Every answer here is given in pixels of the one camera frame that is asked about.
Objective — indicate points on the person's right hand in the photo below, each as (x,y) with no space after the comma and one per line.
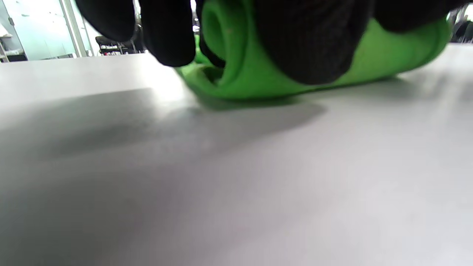
(414,14)

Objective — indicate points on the person's left hand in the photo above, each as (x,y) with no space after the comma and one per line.
(314,44)

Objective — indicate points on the green rectangular towel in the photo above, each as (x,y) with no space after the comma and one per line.
(244,74)

